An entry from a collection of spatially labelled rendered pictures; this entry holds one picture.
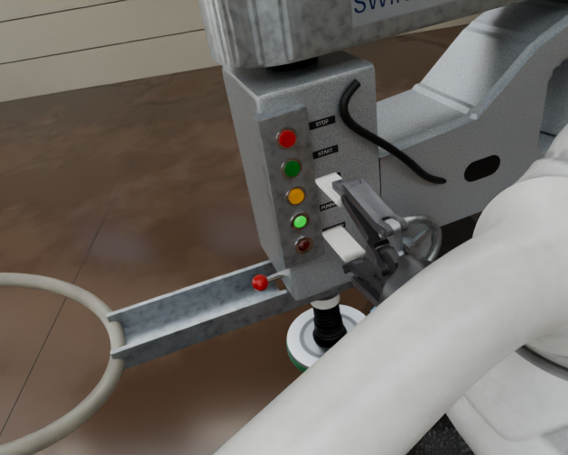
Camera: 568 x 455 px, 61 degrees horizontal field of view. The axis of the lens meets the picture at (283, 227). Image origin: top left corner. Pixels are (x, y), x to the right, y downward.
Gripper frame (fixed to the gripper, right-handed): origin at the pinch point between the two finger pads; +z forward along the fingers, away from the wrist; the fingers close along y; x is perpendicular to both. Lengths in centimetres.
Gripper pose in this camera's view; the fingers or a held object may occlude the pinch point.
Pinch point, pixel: (337, 214)
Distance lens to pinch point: 63.9
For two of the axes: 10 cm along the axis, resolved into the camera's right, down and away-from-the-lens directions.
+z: -3.6, -4.9, 8.0
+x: 9.2, -3.2, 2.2
